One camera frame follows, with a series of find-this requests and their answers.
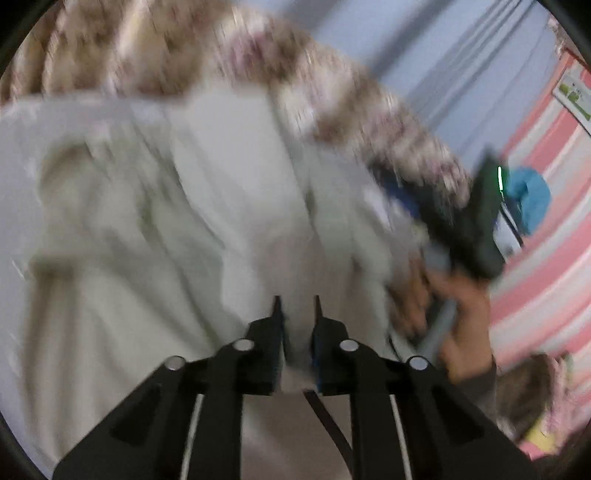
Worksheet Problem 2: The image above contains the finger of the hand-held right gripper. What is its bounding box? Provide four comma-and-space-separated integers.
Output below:
375, 165, 432, 222

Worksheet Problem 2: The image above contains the person's right hand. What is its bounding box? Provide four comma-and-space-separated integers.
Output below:
392, 257, 494, 384

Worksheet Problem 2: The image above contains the blue curtain with floral hem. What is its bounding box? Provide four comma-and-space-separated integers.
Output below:
0, 0, 561, 210

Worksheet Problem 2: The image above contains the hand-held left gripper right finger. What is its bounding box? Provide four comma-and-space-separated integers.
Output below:
310, 295, 539, 480

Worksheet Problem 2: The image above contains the pale green hooded jacket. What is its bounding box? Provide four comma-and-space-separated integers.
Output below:
28, 88, 428, 480

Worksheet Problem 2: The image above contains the person's right forearm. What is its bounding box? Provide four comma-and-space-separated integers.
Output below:
455, 354, 500, 418

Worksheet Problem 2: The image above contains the black strap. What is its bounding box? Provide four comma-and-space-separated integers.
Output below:
303, 389, 354, 464

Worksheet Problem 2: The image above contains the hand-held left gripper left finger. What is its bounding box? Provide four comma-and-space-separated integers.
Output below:
52, 295, 284, 480

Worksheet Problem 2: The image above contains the blue round thing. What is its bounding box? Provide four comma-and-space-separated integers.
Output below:
505, 167, 553, 236

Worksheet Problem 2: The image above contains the grey printed bed sheet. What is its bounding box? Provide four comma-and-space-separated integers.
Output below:
0, 95, 416, 478

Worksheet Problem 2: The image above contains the brown fuzzy thing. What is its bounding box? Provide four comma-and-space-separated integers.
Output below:
495, 352, 580, 446

